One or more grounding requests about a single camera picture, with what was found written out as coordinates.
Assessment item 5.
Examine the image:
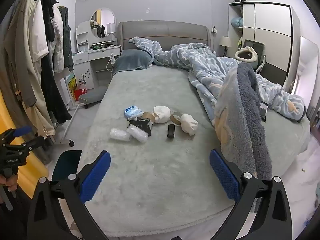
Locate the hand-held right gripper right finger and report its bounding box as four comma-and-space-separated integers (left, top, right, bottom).
209, 149, 293, 240

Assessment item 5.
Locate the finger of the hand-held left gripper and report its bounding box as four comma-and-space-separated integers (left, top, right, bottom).
0, 126, 33, 145
20, 135, 47, 153

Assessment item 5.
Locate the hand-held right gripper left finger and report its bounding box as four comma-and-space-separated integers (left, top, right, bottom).
26, 151, 112, 240

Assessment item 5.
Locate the dark blue trash bin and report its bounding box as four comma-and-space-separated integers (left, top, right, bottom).
51, 150, 83, 180

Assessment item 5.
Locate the clear bubble wrap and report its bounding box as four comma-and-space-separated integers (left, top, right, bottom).
110, 127, 132, 142
126, 124, 148, 143

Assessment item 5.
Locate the white cloth ball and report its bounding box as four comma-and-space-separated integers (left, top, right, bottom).
151, 106, 172, 124
180, 114, 198, 136

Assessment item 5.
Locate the black box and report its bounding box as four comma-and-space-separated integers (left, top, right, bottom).
127, 116, 153, 137

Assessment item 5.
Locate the blue tissue packet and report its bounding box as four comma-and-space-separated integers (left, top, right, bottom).
124, 104, 143, 118

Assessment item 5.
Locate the cardboard tape roll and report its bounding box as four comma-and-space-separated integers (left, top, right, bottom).
170, 111, 184, 125
142, 112, 157, 124

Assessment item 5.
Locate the person's left hand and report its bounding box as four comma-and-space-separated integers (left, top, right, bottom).
0, 174, 18, 204

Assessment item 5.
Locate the yellow curtain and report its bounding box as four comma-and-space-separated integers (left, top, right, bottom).
0, 90, 50, 198

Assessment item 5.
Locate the beige long coat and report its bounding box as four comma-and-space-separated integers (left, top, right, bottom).
5, 0, 55, 139

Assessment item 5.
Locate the white clothes rack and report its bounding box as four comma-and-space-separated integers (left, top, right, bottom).
15, 0, 83, 147

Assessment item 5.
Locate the taupe cardigan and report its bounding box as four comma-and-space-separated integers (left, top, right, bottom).
5, 0, 38, 108

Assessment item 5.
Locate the black long garment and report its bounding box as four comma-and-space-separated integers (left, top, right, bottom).
31, 0, 73, 125

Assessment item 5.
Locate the red box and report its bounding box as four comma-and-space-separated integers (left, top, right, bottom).
74, 88, 87, 100

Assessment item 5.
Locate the yellow framed picture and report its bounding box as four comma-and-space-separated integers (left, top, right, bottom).
66, 74, 77, 98

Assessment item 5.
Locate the grey cushioned wheeled stool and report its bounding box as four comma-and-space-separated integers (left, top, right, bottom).
79, 86, 108, 109

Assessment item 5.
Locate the white puffer vest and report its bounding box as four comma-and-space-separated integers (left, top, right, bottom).
49, 5, 66, 73

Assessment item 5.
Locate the white shirt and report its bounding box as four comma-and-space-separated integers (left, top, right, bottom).
31, 0, 50, 62

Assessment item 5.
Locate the dark grey knit vest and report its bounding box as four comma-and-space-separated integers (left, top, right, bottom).
58, 6, 75, 72

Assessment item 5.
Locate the white dressing table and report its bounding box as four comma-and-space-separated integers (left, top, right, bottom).
72, 20, 122, 90

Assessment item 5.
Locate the blue patterned comforter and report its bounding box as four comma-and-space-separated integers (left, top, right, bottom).
129, 36, 307, 180

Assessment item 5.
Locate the grey blue pillow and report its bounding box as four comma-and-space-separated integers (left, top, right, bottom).
111, 49, 153, 77

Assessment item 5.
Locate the cream plush pet bed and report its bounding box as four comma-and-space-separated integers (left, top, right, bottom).
234, 46, 258, 64

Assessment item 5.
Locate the silver shade table lamp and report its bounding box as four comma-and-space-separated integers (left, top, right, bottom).
106, 23, 117, 43

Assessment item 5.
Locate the black office chair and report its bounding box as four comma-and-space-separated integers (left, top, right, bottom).
242, 39, 267, 74

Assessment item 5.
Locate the white shade bedside lamp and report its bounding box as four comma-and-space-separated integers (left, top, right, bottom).
219, 36, 232, 57

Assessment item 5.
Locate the oval mirror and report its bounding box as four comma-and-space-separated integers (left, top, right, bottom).
90, 7, 117, 38

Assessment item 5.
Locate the white door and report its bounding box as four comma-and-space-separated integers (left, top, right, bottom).
290, 35, 320, 98

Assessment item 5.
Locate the white wardrobe black trim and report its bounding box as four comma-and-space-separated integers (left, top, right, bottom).
229, 2, 300, 87

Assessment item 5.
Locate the grey upholstered bed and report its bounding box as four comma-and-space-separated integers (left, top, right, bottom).
77, 20, 312, 240

